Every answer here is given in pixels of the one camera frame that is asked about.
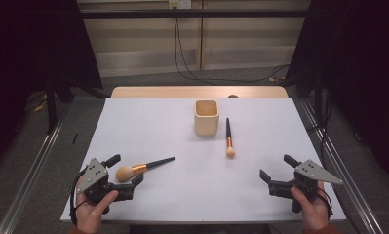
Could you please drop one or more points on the white table cover sheet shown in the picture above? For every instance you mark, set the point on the white table cover sheet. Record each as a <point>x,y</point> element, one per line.
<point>188,188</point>

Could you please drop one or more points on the yellow floor item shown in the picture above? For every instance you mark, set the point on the yellow floor item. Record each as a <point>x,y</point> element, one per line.
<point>40,107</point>

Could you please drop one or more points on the person's right hand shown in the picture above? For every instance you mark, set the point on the person's right hand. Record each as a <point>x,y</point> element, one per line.
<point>314,213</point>

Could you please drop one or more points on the white wall socket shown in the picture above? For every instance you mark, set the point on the white wall socket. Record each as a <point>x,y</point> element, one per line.
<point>179,4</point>

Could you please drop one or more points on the vertical wooden wall strip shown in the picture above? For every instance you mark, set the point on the vertical wooden wall strip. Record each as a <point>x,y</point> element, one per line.
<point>201,39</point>

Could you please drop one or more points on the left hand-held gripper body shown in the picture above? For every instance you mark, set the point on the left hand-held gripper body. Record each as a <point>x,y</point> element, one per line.
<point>96,174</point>

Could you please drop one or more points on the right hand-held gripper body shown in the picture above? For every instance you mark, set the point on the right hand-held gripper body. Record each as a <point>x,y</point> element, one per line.
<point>309,174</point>

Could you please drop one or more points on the black horizontal bar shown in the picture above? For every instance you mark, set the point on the black horizontal bar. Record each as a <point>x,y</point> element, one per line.
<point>195,13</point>

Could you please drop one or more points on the large makeup brush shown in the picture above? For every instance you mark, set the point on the large makeup brush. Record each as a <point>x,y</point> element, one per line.
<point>124,174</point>

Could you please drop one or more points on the person's left hand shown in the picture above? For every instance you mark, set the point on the person's left hand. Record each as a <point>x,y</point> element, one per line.
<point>89,216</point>

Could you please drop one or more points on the small makeup brush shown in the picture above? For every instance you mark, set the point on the small makeup brush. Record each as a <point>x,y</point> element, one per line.
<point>229,139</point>

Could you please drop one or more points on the beige square brush holder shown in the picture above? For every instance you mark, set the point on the beige square brush holder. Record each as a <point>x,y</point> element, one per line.
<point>206,125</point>

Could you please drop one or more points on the dark curtain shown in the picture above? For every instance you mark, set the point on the dark curtain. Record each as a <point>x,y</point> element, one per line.
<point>36,48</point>
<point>361,65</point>

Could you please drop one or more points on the black metal stand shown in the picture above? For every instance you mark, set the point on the black metal stand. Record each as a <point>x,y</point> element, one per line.
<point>51,107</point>

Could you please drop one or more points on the aluminium rail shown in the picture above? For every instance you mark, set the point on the aluminium rail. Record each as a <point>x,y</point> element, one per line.
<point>344,172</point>
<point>32,169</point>

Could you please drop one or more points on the wooden table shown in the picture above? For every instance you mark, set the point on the wooden table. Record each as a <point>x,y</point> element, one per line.
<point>182,92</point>

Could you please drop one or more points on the small dark round disc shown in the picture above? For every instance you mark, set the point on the small dark round disc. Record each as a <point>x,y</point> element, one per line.
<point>233,96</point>

